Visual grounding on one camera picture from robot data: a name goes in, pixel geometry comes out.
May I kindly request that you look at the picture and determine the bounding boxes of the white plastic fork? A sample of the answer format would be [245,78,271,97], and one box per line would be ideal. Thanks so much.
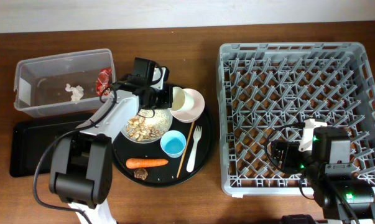
[187,126,202,172]

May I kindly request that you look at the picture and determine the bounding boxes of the red snack wrapper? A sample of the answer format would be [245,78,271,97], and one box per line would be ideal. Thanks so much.
[95,67,112,96]

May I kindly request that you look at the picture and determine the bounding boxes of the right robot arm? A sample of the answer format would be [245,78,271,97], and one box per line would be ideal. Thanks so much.
[265,126,375,223]

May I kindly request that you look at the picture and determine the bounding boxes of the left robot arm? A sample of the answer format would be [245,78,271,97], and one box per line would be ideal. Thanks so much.
[48,70,172,223]

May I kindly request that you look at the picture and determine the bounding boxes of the blue cup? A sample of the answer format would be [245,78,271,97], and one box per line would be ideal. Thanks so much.
[160,130,187,158]

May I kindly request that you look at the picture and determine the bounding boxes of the black rectangular tray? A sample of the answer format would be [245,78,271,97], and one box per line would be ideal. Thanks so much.
[9,113,93,177]

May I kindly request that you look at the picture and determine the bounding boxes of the white tissue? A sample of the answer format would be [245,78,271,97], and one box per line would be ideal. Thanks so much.
[65,83,84,101]

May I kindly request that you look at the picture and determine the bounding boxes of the clear plastic waste bin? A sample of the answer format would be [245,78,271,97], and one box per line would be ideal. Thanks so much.
[14,49,116,118]

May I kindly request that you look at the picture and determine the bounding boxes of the pink bowl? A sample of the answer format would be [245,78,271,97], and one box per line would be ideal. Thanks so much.
[170,88,205,123]

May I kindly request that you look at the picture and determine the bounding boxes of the orange carrot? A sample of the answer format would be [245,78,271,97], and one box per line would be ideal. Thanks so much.
[126,158,169,169]

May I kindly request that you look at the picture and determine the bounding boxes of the round black serving tray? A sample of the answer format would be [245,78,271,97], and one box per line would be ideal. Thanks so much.
[113,105,216,187]

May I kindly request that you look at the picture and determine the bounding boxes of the grey plate with rice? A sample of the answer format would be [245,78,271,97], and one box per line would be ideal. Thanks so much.
[121,109,173,144]

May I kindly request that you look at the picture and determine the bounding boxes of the white cup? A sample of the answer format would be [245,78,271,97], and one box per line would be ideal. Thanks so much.
[171,86,194,111]

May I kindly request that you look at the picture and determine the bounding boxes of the brown food scrap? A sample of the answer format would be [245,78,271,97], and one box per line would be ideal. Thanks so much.
[134,168,149,180]

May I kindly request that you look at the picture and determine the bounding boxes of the grey dishwasher rack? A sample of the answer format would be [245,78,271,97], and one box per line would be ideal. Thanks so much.
[216,42,375,197]

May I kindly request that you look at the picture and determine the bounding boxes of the wooden chopstick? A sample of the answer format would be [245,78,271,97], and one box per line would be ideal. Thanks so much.
[176,121,195,179]

